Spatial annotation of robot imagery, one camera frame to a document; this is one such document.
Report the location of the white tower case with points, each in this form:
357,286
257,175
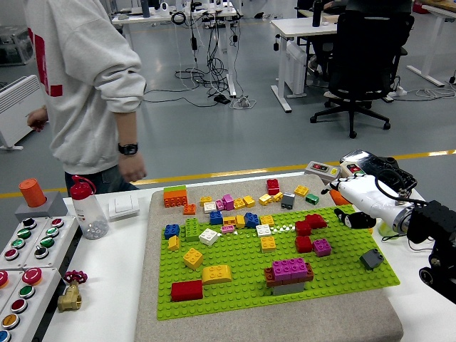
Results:
295,69

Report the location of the flat light pink brick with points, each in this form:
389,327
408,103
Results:
228,229

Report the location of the clear storage crate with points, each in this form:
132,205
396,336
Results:
14,46

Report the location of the dark green toy brick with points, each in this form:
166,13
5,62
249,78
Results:
312,199

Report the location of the dark grey sloped brick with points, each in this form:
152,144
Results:
371,259

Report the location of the small orange toy brick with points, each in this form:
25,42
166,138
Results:
190,209

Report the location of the large red toy brick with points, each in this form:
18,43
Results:
186,291

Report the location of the black bottle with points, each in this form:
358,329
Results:
317,14

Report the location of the orange fruit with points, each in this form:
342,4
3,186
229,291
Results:
336,199

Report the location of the small white toy brick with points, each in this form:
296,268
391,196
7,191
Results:
209,207

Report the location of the person's left forearm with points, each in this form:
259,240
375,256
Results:
128,128

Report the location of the curved yellow toy brick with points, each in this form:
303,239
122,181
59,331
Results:
216,274

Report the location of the black smartwatch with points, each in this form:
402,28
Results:
128,148

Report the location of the white emergency-stop button box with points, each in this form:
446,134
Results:
1,279
26,292

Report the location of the orange cylinder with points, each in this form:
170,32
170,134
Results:
32,194

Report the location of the tall magenta toy brick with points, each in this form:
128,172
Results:
228,202

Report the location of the white desk wooden top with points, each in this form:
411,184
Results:
432,42

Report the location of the clear bottle red cap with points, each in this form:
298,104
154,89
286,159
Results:
87,213

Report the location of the green plastic cup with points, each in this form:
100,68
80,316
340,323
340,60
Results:
386,229

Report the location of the blue toy brick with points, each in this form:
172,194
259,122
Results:
252,220
216,217
172,231

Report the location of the white round camera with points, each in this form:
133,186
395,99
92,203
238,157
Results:
164,7

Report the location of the curved red toy brick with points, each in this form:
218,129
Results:
316,221

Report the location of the large orange toy brick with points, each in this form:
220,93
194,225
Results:
175,199

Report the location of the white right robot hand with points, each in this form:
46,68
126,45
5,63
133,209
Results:
367,196

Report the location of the dark blue bottle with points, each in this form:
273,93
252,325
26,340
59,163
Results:
145,9

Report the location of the grey-brown mat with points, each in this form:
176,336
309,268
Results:
267,327

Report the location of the tall red toy brick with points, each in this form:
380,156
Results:
273,187

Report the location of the small light pink brick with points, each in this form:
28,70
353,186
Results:
219,204

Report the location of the white panel heater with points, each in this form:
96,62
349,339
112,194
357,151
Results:
14,103

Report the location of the person's left hand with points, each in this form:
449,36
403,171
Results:
133,167

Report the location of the grey long toy brick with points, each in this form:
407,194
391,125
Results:
288,288

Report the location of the lime flat toy brick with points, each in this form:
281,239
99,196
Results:
174,189

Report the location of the white four-button control box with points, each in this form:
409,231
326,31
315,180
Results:
46,241
18,243

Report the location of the person's right hand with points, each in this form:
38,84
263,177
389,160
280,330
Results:
38,118

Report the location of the small yellow toy brick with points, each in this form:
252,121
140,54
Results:
301,191
249,201
206,201
278,197
239,203
173,243
240,221
265,199
229,221
267,221

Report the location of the tall lime toy brick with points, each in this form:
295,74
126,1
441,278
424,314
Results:
192,230

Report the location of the black handheld controller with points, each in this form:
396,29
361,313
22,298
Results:
360,158

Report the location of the black floor box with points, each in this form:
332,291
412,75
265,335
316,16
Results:
222,99

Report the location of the brown toy brick slab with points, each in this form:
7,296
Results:
269,276

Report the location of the green studded baseplate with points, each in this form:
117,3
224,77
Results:
231,303

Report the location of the grey two-button switch box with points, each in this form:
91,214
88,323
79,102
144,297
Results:
320,169

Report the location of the person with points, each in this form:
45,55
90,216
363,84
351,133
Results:
82,89

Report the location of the white wall switch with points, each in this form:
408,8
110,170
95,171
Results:
123,207

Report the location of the black office chair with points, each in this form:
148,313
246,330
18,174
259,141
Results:
367,46

